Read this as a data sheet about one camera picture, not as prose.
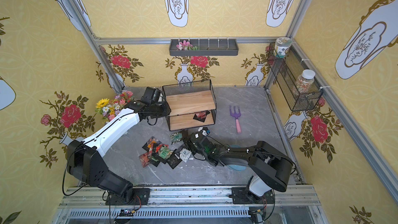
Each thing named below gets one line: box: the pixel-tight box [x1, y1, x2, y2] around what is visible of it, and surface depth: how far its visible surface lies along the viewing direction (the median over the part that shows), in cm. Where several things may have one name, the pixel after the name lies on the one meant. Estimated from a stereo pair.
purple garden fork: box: [229, 105, 243, 135], surface depth 102 cm
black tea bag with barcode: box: [166, 148, 183, 170], surface depth 87 cm
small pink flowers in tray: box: [175, 39, 198, 51], surface depth 89 cm
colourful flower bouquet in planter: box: [95, 90, 134, 125], surface depth 89 cm
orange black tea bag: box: [141, 135, 163, 156], surface depth 92 cm
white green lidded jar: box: [273, 36, 293, 59], surface depth 87 cm
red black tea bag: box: [138, 151, 150, 168], surface depth 87 cm
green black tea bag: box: [157, 145, 174, 165], surface depth 88 cm
